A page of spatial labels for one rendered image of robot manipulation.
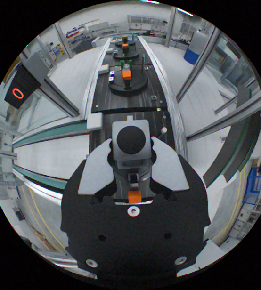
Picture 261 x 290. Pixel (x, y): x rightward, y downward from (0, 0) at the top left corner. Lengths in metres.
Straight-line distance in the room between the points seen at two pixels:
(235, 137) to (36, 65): 0.38
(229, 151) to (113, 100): 0.35
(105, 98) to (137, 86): 0.11
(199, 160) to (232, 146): 0.26
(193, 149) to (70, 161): 0.50
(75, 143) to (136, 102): 0.25
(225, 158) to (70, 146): 0.47
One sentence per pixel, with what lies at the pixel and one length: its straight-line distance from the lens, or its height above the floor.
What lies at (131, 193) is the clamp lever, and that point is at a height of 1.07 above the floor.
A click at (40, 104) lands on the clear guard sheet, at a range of 0.34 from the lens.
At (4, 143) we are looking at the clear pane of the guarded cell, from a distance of 1.34.
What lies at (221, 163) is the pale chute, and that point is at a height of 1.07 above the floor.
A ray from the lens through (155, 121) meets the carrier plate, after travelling 0.28.
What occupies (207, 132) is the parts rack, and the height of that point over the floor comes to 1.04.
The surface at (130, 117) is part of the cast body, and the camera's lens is 0.16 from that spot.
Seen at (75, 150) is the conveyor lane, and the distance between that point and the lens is 0.37.
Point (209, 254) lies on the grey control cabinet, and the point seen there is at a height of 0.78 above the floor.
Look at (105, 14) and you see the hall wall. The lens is 10.64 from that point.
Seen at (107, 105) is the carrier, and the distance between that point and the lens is 0.30.
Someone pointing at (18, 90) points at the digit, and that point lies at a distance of 0.21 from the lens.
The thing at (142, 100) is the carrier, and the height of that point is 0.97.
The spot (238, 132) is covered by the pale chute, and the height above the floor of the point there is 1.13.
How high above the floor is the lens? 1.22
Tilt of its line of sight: 81 degrees down
